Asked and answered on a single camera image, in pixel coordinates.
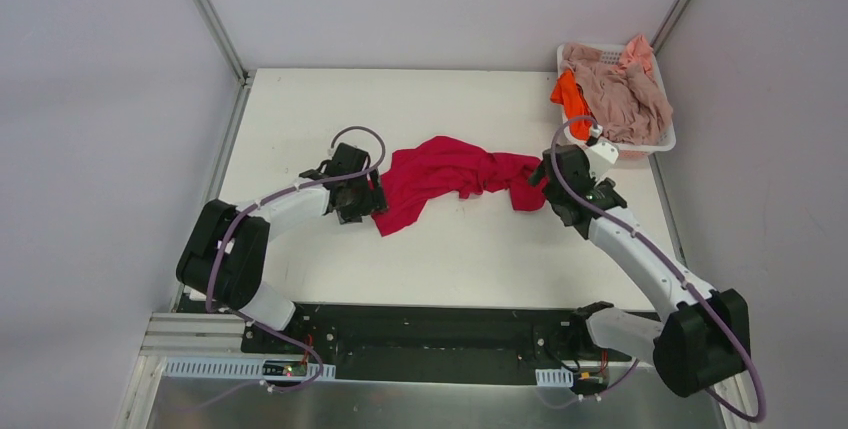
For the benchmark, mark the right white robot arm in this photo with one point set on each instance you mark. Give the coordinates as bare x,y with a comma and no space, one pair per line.
701,336

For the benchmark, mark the salmon pink t shirt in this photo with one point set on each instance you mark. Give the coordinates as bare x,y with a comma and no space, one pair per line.
638,51

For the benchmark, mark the aluminium frame rail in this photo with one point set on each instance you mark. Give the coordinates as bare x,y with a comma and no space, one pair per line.
181,334

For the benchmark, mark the beige t shirt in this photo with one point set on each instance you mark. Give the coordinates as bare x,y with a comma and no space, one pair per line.
619,95

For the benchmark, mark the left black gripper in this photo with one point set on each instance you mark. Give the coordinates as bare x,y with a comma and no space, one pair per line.
371,196

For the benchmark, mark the white plastic laundry basket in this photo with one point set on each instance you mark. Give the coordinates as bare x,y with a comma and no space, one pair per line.
629,144

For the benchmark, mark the crimson red t shirt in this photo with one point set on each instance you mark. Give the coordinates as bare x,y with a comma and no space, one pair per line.
444,165

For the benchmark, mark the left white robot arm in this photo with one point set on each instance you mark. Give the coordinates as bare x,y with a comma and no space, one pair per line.
225,255

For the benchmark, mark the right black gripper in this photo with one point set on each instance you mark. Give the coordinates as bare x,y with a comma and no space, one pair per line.
549,169

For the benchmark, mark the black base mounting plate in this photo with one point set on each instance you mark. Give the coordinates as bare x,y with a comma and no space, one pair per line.
443,345

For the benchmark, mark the orange t shirt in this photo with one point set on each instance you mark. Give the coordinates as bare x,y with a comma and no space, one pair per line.
568,95

